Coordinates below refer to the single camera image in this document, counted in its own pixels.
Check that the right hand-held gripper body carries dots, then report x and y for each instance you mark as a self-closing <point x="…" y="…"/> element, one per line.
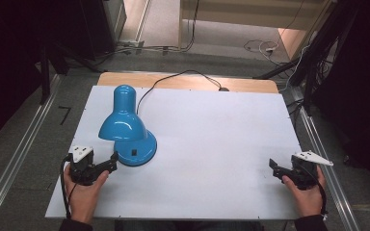
<point x="303" y="170"/>

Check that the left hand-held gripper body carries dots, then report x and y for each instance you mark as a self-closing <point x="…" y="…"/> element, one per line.
<point x="82" y="163"/>

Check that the blue desk lamp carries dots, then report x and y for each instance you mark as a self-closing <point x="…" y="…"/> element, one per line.
<point x="123" y="123"/>

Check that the person's right hand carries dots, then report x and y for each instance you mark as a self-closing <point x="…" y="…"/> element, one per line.
<point x="306" y="200"/>

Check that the person's left hand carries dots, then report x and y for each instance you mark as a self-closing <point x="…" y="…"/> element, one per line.
<point x="83" y="199"/>

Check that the white table board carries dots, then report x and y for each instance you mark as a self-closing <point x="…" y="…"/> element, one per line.
<point x="212" y="144"/>

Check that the black tripod stand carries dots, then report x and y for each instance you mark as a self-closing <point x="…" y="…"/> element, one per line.
<point x="311" y="57"/>

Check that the light wooden panel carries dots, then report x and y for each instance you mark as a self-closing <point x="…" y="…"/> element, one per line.
<point x="290" y="41"/>

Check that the dark cabinet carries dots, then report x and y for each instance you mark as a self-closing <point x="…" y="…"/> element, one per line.
<point x="96" y="25"/>

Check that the aluminium floor rail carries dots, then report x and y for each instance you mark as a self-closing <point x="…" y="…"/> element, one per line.
<point x="330" y="192"/>
<point x="16" y="160"/>

